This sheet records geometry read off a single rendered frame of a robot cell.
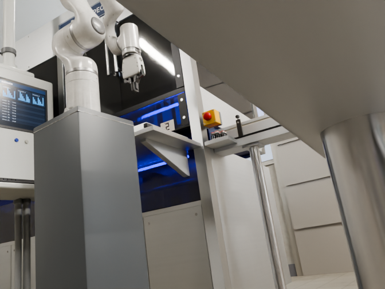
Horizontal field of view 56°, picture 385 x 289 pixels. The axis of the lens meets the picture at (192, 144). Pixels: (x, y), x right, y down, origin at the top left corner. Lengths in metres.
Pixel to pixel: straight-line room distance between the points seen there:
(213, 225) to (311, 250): 2.28
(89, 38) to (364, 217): 1.31
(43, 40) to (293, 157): 2.62
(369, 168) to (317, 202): 3.65
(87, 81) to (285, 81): 1.25
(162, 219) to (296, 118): 1.70
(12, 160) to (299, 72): 2.15
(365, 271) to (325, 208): 3.63
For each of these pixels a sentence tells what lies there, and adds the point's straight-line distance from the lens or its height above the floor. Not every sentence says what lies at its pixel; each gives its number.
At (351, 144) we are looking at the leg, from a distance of 0.24.
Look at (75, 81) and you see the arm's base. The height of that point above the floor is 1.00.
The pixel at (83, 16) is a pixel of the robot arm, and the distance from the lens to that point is 1.48.
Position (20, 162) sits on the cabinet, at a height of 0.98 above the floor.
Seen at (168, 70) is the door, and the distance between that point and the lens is 2.06.
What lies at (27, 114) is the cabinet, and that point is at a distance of 2.39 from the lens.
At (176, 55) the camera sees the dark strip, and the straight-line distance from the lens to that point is 2.06.
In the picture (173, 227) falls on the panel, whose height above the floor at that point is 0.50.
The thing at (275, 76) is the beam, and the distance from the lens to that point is 0.16.
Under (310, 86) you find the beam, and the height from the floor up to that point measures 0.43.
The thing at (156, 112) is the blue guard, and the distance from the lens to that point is 2.01.
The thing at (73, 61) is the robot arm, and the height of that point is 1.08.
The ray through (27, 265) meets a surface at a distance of 2.33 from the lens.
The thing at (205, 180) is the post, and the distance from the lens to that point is 1.78.
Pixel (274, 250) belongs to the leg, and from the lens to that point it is 1.80.
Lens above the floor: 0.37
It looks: 16 degrees up
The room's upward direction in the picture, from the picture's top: 8 degrees counter-clockwise
